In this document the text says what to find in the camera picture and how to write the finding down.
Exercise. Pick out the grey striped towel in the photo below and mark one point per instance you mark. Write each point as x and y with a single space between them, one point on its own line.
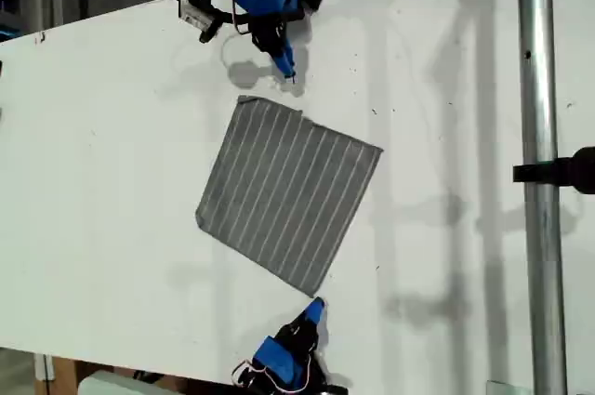
288 195

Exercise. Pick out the black clamp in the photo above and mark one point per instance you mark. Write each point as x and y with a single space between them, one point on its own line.
558 172

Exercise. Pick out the black camera stalk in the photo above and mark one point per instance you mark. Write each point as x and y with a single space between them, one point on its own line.
215 21

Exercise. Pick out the black camera box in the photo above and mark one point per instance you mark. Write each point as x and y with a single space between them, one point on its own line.
193 11

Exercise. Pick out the steel post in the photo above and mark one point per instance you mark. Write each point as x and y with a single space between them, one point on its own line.
541 88

